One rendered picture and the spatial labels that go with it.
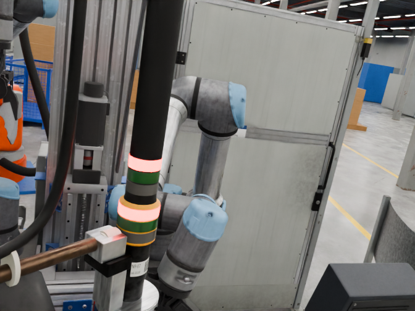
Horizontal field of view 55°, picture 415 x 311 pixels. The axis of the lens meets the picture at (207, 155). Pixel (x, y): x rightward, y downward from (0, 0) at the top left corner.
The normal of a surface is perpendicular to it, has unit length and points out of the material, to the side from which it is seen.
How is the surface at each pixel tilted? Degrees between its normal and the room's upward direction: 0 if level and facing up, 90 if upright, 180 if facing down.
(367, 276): 15
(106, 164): 90
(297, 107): 89
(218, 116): 111
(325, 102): 90
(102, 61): 90
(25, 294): 31
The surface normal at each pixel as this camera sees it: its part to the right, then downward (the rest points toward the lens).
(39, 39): 0.11, 0.28
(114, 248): 0.77, 0.29
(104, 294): -0.62, 0.11
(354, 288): 0.22, -0.84
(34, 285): 0.63, -0.71
